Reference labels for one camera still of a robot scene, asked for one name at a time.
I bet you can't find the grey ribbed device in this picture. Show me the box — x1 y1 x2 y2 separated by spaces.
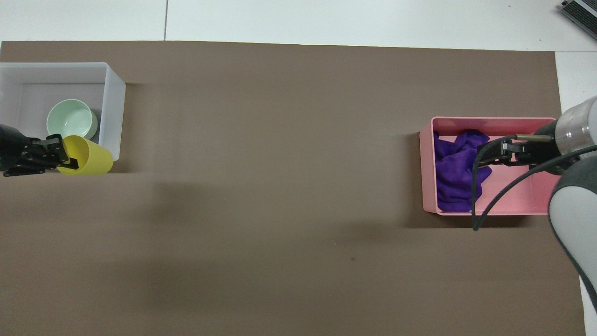
559 0 597 41

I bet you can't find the purple cloth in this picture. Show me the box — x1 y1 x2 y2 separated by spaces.
433 129 493 213

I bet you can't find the yellow plastic cup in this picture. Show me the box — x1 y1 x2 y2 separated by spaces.
56 135 114 176

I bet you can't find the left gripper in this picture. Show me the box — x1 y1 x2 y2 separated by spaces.
0 124 79 177

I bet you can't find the pink plastic box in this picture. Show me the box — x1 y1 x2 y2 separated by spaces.
419 116 562 217

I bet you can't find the translucent white plastic box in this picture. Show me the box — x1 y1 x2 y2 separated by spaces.
0 62 126 162

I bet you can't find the pale green bowl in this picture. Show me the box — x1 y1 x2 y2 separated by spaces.
46 99 99 141

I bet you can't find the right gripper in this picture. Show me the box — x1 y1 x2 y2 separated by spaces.
478 122 581 176

